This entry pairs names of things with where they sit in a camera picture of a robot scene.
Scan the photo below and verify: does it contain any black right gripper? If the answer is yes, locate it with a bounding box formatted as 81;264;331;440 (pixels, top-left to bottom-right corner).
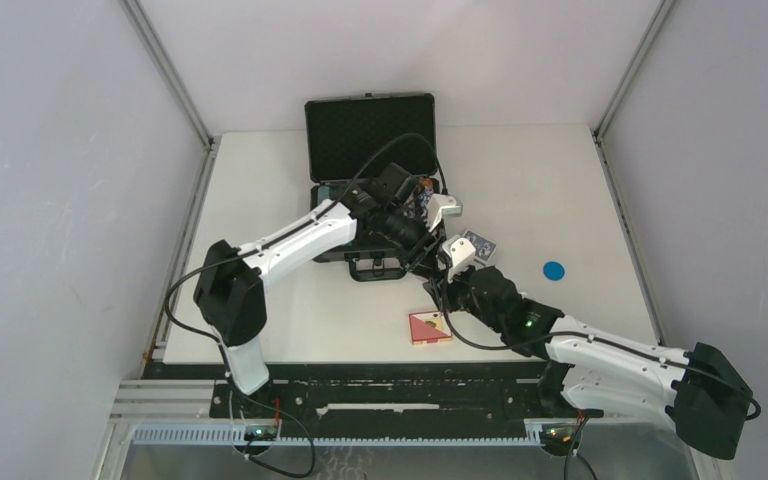
423;260;505;335

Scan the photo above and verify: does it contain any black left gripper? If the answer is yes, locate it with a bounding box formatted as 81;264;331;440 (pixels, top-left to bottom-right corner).
379;206;446;280

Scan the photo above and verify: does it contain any blue playing card deck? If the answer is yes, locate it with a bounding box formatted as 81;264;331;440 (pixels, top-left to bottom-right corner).
462;229;498;266

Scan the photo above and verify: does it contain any blue round button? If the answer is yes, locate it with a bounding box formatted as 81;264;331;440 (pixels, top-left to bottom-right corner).
542;261;566;281

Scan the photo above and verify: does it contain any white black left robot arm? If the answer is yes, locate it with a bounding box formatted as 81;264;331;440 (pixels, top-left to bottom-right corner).
193;163;458;417

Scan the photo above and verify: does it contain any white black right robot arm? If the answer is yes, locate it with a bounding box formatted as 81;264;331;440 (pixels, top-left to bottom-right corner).
423;267;761;460

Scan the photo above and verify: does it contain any blue purple poker chip row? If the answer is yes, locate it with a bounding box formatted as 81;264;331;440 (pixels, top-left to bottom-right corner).
413;177;435;216

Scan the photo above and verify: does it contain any red playing card deck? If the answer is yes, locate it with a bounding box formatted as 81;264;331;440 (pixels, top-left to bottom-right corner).
408;311;452;345

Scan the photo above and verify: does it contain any black poker chip case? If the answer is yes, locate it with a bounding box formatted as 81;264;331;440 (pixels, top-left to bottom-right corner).
304;93;448;282

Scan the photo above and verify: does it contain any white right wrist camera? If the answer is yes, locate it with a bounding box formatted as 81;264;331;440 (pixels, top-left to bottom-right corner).
441;235;476;270

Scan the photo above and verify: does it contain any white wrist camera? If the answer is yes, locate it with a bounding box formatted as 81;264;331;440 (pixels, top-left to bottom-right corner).
441;235;476;270
426;193;463;232

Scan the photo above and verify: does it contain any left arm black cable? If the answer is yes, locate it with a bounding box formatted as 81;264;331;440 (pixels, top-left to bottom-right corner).
320;133;450;220

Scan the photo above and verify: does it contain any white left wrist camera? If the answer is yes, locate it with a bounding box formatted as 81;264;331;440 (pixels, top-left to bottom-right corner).
426;193;463;232

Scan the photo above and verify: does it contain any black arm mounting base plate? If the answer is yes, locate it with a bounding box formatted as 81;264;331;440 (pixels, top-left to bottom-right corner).
143;361;576;440

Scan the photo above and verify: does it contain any aluminium frame rail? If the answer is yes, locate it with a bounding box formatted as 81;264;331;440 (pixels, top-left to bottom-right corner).
113;378;549;425

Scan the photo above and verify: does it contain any white slotted cable duct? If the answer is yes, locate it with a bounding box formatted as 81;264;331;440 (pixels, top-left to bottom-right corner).
132;425;548;448

